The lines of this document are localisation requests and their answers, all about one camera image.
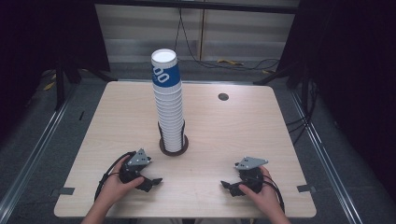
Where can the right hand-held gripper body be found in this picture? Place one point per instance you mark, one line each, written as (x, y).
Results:
(252, 179)

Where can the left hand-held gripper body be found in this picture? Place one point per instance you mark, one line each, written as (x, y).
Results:
(138, 158)

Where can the dark round cup holder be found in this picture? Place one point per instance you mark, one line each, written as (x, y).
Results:
(165, 152)

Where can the stack of white paper cups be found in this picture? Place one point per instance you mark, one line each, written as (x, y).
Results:
(169, 109)

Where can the person's right hand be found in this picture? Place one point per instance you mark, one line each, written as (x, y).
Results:
(267, 196)

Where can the person's left hand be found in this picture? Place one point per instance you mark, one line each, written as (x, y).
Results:
(115, 186)

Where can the grey tape strip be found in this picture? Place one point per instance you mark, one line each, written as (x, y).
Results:
(306, 188)
(63, 191)

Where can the small black floor tape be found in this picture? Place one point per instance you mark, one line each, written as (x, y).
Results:
(81, 115)

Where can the round grey table grommet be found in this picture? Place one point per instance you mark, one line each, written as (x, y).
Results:
(223, 96)

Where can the black metal stand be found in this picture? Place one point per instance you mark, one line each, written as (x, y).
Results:
(59, 90)
(280, 73)

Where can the yellow floor marker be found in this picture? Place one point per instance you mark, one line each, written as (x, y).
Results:
(230, 62)
(49, 86)
(266, 72)

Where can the dark curtain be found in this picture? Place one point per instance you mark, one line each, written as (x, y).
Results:
(351, 77)
(31, 46)

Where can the black overhead bar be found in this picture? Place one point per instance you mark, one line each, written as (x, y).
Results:
(202, 5)

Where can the silver metal floor rail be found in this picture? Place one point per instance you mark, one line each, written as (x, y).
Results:
(323, 152)
(34, 152)

